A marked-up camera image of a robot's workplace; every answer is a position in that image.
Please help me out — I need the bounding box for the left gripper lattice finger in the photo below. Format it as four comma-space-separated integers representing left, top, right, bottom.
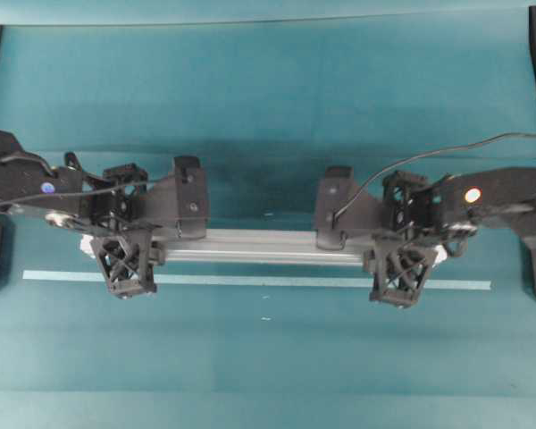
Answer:
102, 164, 148, 219
90, 231, 157, 299

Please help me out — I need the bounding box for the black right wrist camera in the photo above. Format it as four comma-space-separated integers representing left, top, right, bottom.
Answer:
314, 166, 383, 251

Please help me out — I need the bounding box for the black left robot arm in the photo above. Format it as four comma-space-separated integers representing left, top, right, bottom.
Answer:
0, 130, 156, 299

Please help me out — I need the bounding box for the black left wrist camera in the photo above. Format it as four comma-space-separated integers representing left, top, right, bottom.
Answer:
133, 156, 210, 240

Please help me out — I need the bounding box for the silver aluminium extrusion rail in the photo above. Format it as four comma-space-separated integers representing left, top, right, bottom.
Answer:
80, 228, 443, 268

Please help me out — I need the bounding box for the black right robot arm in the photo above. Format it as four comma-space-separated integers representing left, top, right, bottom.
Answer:
370, 167, 536, 308

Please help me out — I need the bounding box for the black left camera cable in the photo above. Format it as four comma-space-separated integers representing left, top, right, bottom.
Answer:
0, 151, 180, 211

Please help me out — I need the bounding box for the black right camera cable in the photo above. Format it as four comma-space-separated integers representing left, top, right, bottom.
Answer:
332, 131, 536, 224

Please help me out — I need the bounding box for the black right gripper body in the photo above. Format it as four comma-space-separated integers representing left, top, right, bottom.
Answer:
395, 185, 451, 244

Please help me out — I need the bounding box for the black camera cable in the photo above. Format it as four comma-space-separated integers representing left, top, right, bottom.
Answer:
332, 131, 536, 224
0, 151, 180, 211

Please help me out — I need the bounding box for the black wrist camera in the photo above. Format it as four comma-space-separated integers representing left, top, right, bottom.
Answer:
314, 166, 383, 251
133, 156, 210, 240

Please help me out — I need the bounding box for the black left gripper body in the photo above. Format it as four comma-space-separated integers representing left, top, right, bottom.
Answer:
78, 184, 137, 235

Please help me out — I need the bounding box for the light blue tape strip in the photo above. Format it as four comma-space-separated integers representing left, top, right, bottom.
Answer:
22, 270, 491, 291

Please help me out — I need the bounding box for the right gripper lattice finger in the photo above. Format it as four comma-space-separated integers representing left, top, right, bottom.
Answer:
381, 171, 429, 226
369, 234, 438, 308

